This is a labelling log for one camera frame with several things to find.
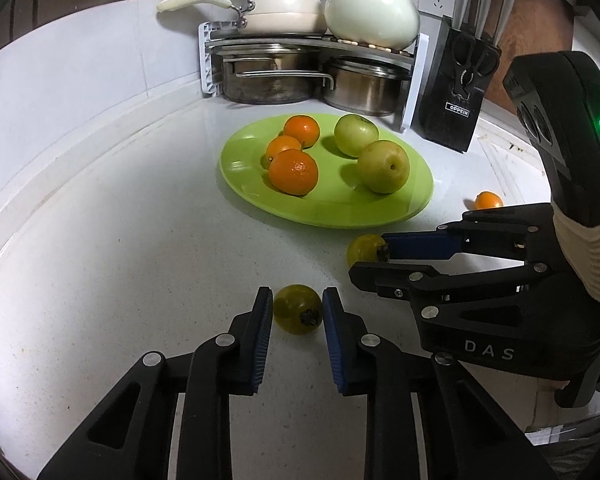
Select person's right hand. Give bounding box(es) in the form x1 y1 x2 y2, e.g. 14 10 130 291
552 205 600 318

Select wide steel pot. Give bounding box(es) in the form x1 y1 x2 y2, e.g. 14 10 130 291
220 52 335 106

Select small orange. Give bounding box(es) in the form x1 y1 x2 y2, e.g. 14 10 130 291
474 190 504 211

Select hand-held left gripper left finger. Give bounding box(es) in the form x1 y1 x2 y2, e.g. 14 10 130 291
36 286 274 480

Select green tomato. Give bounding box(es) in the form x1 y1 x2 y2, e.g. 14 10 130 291
346 234 388 268
272 284 324 335

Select metal pot rack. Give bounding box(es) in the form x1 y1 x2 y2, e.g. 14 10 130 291
198 21 429 133

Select green plate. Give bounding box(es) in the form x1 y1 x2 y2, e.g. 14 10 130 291
219 113 435 229

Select yellowish green pear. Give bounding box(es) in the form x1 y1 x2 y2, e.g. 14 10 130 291
356 140 411 195

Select white ceramic pot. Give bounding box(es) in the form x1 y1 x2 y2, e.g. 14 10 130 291
324 0 433 47

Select wooden bead trivet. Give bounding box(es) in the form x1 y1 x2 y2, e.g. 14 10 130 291
330 34 417 57

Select brown wooden cutting board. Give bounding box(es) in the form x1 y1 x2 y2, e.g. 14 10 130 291
467 0 588 61

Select large orange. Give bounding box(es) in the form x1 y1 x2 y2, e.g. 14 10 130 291
267 149 320 197

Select black knife block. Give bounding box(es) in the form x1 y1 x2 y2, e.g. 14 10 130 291
417 15 502 154

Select black kitchen scissors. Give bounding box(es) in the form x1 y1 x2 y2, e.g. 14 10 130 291
450 32 501 98

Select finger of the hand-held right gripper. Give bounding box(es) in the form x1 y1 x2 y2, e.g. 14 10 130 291
382 203 563 266
348 261 551 321

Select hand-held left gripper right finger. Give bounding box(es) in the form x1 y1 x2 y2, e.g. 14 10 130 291
321 287 561 480

